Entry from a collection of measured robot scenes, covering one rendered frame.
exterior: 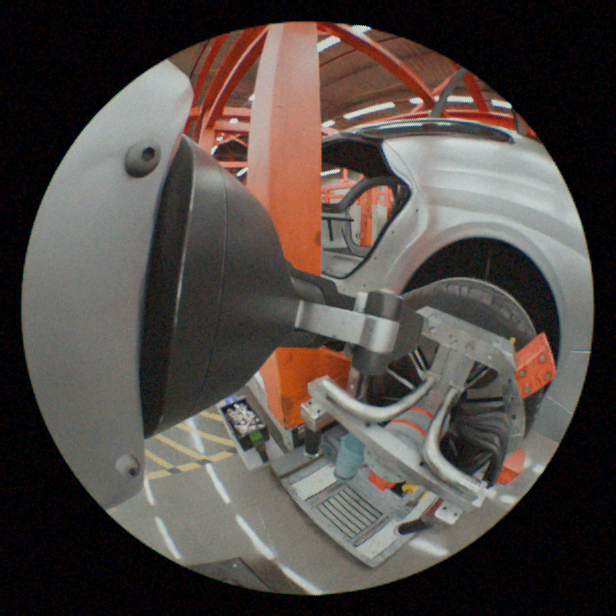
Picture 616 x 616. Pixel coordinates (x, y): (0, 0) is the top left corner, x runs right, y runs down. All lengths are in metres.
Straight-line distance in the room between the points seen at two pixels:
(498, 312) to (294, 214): 0.52
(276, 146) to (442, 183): 0.54
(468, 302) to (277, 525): 1.27
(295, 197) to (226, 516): 1.47
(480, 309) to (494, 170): 0.48
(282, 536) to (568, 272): 1.58
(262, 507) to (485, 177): 1.73
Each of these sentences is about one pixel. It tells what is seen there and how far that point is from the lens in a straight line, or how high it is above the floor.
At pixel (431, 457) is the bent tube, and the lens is 0.32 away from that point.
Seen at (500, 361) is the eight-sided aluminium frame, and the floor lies 1.10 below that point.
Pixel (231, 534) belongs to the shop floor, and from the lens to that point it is 1.33.
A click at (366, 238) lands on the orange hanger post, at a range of 3.80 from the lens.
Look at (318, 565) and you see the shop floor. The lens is 1.28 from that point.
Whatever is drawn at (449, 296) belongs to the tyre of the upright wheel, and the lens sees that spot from 0.48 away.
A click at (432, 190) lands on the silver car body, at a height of 1.44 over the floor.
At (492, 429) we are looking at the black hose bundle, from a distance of 0.37.
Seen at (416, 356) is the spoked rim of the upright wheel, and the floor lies 0.95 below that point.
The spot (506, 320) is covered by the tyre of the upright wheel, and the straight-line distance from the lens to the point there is 0.47.
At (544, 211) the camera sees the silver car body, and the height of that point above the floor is 1.45.
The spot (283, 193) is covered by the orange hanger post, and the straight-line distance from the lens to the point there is 0.52.
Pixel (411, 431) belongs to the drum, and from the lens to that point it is 0.45.
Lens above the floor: 1.27
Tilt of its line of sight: 23 degrees down
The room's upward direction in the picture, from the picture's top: straight up
